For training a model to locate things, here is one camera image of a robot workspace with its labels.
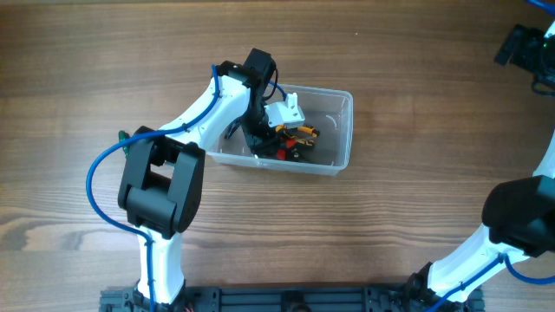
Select black red screwdriver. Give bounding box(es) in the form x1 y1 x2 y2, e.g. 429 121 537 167
257 139 302 162

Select red handle wire stripper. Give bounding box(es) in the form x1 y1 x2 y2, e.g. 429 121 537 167
276 148 311 163

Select orange black needle-nose pliers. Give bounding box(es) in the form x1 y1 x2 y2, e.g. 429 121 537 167
275 125 320 149

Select green handle screwdriver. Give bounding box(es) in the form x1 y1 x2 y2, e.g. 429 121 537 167
118 130 130 157

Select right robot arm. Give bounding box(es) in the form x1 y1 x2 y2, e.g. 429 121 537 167
402 24 554 311

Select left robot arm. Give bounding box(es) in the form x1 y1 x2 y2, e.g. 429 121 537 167
118 49 279 311

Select clear plastic container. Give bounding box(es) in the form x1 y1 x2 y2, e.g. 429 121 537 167
207 84 354 176

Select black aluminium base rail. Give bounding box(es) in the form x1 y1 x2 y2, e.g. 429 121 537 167
98 286 486 312

